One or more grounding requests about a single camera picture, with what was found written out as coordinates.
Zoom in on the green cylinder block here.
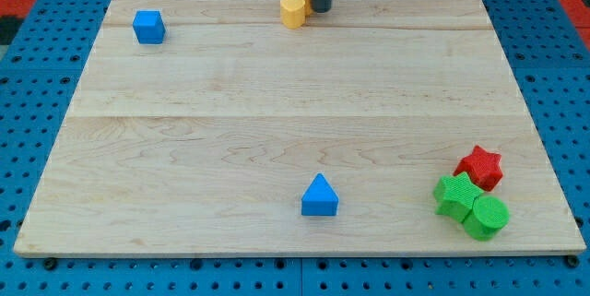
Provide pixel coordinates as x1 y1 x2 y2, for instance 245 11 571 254
463 195 510 241

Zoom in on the green star block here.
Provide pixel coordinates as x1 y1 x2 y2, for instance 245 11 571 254
432 172 484 223

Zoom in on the blue triangle block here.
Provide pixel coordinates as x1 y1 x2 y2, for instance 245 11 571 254
301 173 339 216

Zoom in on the red star block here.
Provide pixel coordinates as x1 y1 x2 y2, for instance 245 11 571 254
453 145 503 192

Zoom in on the blue cube block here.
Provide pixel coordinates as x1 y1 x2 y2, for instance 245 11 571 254
132 10 166 44

